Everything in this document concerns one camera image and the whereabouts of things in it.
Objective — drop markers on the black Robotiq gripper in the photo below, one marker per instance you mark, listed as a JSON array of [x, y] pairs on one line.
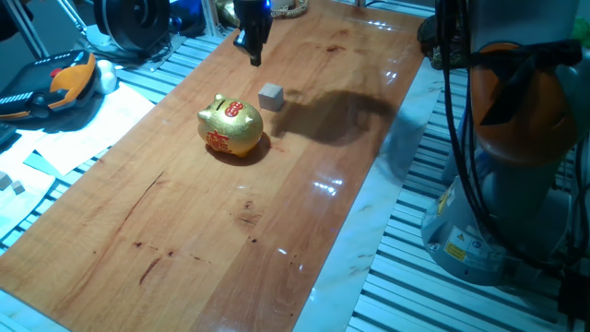
[[253, 16]]

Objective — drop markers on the plain wooden cube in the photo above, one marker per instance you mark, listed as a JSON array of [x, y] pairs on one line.
[[271, 98]]

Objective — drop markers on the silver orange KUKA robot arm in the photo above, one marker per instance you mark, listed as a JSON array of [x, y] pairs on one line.
[[521, 106]]

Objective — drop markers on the white rounded object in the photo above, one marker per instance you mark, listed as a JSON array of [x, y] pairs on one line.
[[107, 76]]

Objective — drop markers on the black bulky object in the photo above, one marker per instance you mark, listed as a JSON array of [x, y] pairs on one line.
[[11, 20]]

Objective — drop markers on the green object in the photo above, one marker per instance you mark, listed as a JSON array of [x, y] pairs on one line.
[[583, 30]]

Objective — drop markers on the dark blue bag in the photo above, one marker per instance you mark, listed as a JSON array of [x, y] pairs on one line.
[[186, 16]]

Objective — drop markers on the gold piggy bank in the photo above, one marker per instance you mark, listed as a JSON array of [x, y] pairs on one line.
[[230, 129]]

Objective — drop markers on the black round device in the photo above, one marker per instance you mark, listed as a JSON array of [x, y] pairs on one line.
[[133, 23]]

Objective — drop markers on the grey metal stand leg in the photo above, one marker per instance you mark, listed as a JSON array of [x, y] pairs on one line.
[[74, 14], [25, 27]]

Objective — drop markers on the large white paper sheet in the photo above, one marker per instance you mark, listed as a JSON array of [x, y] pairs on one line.
[[92, 129]]

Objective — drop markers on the dark ornament figurine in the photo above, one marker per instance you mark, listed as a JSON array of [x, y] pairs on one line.
[[431, 37]]

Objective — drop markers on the black orange teach pendant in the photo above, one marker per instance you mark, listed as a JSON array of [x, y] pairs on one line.
[[41, 83]]

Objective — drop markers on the pale blue paper scrap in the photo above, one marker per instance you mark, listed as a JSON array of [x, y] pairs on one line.
[[41, 163]]

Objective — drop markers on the small wooden block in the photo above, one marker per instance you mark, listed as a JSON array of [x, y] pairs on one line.
[[4, 181], [18, 187]]

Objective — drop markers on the black box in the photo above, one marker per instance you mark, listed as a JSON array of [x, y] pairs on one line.
[[574, 295]]

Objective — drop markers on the aluminium frame post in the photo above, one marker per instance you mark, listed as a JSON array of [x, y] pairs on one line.
[[211, 18]]

